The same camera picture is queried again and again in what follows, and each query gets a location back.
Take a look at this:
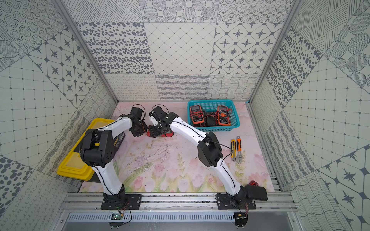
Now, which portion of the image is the red multimeter face down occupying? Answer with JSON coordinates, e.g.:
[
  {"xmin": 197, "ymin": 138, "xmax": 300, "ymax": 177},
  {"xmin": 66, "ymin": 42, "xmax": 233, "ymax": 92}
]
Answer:
[{"xmin": 147, "ymin": 131, "xmax": 174, "ymax": 138}]

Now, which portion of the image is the orange multimeter face down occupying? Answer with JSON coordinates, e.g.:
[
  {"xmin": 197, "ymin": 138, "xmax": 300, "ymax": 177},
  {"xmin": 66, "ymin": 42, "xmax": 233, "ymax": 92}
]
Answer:
[{"xmin": 190, "ymin": 105, "xmax": 205, "ymax": 125}]

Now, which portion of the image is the small black multimeter face down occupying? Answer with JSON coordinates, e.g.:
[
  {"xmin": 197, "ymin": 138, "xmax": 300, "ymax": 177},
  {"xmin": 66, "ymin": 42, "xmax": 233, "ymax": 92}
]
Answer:
[{"xmin": 205, "ymin": 114, "xmax": 218, "ymax": 127}]

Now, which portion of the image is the orange Victor multimeter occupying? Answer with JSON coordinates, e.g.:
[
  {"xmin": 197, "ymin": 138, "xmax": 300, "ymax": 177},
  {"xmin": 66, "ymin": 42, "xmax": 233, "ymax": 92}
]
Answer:
[{"xmin": 217, "ymin": 106, "xmax": 231, "ymax": 126}]

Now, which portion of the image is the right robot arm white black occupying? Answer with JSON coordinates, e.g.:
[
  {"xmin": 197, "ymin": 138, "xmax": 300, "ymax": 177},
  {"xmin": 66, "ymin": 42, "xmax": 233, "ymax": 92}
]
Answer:
[{"xmin": 148, "ymin": 106, "xmax": 268, "ymax": 206}]

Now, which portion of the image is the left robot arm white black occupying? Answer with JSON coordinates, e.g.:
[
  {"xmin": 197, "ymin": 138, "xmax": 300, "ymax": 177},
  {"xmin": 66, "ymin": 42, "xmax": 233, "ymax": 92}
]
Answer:
[{"xmin": 80, "ymin": 107, "xmax": 147, "ymax": 207}]

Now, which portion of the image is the teal plastic basket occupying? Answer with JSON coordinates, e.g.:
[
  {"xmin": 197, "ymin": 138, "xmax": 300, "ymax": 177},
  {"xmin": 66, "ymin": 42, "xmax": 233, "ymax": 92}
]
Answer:
[{"xmin": 188, "ymin": 100, "xmax": 240, "ymax": 132}]

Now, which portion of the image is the yellow black utility knife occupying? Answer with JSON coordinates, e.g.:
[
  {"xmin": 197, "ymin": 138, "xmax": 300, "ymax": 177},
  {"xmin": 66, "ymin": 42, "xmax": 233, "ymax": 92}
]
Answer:
[{"xmin": 230, "ymin": 139, "xmax": 237, "ymax": 161}]

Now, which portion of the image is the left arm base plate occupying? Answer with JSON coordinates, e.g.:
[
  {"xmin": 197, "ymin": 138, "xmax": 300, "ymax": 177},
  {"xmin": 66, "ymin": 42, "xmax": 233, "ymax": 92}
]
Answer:
[{"xmin": 100, "ymin": 193, "xmax": 143, "ymax": 210}]

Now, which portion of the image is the orange handled wrench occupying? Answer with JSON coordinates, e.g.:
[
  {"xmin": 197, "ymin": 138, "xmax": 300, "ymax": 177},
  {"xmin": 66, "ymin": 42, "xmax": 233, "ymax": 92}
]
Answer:
[{"xmin": 236, "ymin": 136, "xmax": 244, "ymax": 164}]

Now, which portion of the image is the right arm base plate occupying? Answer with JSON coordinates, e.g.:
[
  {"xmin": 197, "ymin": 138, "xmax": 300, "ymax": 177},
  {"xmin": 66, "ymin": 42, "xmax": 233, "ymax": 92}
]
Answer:
[{"xmin": 215, "ymin": 193, "xmax": 256, "ymax": 210}]

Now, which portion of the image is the aluminium mounting rail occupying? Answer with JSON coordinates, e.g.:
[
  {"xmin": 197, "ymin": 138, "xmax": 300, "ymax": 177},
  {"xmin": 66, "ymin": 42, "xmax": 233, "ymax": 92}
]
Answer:
[{"xmin": 59, "ymin": 192, "xmax": 298, "ymax": 212}]

